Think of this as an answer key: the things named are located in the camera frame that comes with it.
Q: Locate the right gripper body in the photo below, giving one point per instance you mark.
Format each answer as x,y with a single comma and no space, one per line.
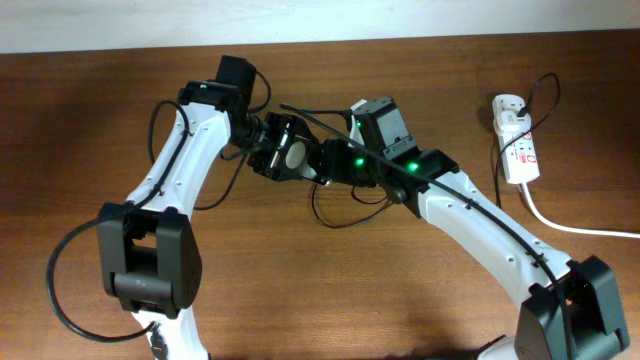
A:
355,166

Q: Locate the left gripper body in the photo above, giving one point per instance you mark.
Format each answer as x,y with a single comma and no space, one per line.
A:
278,130

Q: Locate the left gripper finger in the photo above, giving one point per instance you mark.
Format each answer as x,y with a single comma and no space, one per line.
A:
302,132
304,173

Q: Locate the black Galaxy flip phone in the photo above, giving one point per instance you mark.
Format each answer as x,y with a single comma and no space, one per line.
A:
296,157

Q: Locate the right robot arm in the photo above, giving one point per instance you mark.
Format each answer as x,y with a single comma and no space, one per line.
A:
567,309

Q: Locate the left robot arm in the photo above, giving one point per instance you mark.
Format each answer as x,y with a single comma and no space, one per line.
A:
149,256

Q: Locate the white USB charger plug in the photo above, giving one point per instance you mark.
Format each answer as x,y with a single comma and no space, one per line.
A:
508,122

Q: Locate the white power strip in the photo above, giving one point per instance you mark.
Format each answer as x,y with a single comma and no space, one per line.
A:
519,159

